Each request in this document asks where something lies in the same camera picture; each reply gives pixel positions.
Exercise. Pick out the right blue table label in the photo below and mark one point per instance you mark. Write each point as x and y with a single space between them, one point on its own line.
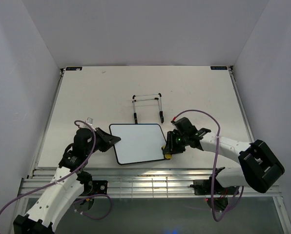
218 68

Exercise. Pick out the blue table label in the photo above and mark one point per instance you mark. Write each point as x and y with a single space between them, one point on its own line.
218 68
73 68

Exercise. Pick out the yellow bone-shaped eraser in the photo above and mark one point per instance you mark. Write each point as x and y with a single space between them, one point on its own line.
166 156

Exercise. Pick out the wire whiteboard easel stand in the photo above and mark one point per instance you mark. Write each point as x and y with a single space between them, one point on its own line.
146 100

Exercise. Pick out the small black-framed whiteboard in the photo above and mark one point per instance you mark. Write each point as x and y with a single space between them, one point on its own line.
140 143

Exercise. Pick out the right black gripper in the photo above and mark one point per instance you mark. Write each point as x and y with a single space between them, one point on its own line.
171 147

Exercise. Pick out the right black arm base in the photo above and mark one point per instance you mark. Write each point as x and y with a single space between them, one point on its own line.
203 187

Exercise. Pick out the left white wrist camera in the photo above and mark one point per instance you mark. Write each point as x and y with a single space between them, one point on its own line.
88 124

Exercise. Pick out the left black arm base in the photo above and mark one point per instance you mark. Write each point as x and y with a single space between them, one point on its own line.
95 187

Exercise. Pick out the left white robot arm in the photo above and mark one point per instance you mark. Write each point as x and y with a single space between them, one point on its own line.
69 182

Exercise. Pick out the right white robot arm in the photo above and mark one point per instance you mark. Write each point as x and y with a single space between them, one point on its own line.
259 168

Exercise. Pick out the aluminium extrusion rail frame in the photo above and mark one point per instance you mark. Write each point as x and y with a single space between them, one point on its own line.
137 183

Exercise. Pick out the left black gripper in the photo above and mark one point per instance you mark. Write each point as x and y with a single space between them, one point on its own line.
108 140

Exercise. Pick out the left blue table label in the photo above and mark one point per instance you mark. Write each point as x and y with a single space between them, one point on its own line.
73 68

